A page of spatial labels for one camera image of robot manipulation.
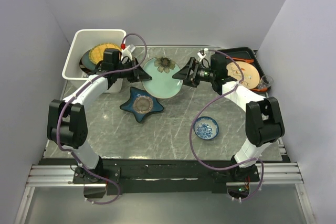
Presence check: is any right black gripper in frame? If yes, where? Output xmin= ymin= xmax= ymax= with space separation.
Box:
xmin=173 ymin=57 xmax=216 ymax=88

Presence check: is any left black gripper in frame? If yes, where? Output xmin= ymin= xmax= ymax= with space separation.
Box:
xmin=114 ymin=57 xmax=151 ymax=83

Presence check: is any pale green plate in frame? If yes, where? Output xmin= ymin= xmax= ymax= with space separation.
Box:
xmin=142 ymin=57 xmax=183 ymax=99

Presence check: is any woven bamboo plate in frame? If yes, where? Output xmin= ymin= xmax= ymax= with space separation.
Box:
xmin=89 ymin=43 xmax=121 ymax=64

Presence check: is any dark blue blossom plate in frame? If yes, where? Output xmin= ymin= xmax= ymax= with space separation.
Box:
xmin=79 ymin=50 xmax=96 ymax=73

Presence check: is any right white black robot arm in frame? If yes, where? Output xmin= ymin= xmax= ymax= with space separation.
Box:
xmin=173 ymin=49 xmax=285 ymax=181

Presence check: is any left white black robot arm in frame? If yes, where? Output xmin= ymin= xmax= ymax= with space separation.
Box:
xmin=47 ymin=48 xmax=152 ymax=183

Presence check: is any white plastic bin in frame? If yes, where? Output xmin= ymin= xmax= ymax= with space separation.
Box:
xmin=62 ymin=29 xmax=126 ymax=88

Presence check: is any blue white porcelain bowl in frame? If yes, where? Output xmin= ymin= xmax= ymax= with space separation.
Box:
xmin=193 ymin=116 xmax=219 ymax=141

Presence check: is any orange plastic knife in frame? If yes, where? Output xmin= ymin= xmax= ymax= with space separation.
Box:
xmin=233 ymin=58 xmax=254 ymax=63

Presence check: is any black rectangular tray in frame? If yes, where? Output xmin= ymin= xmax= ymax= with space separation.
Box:
xmin=220 ymin=47 xmax=267 ymax=93

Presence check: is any beige leaf pattern plate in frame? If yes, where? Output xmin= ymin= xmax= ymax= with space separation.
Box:
xmin=226 ymin=61 xmax=260 ymax=89

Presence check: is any clear plastic cup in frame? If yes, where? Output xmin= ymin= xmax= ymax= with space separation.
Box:
xmin=257 ymin=75 xmax=274 ymax=91

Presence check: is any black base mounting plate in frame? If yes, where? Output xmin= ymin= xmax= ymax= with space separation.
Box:
xmin=38 ymin=157 xmax=260 ymax=199

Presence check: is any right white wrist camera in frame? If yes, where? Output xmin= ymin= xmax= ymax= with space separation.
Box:
xmin=197 ymin=48 xmax=209 ymax=61

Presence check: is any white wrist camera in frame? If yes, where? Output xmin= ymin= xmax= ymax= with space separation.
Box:
xmin=121 ymin=44 xmax=136 ymax=58
xmin=197 ymin=48 xmax=209 ymax=61

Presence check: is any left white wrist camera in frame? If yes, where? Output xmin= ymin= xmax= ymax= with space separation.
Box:
xmin=121 ymin=44 xmax=136 ymax=58

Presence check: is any aluminium rail frame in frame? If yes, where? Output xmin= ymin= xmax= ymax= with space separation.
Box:
xmin=14 ymin=163 xmax=316 ymax=223

